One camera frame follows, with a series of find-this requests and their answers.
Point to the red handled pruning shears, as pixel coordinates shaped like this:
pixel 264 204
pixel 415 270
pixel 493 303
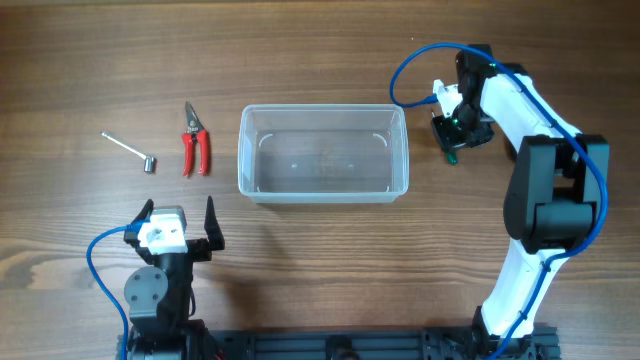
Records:
pixel 195 135

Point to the green handled screwdriver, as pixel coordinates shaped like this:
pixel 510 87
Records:
pixel 451 158

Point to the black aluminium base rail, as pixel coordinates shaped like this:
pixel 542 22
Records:
pixel 429 343

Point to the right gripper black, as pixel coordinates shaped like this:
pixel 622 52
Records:
pixel 449 142

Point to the silver socket wrench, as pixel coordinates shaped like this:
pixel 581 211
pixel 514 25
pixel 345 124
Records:
pixel 149 161

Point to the clear plastic container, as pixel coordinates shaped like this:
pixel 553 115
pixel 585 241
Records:
pixel 323 153

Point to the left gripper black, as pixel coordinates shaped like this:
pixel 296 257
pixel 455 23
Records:
pixel 201 249

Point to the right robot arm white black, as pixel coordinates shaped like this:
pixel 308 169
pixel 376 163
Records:
pixel 557 198

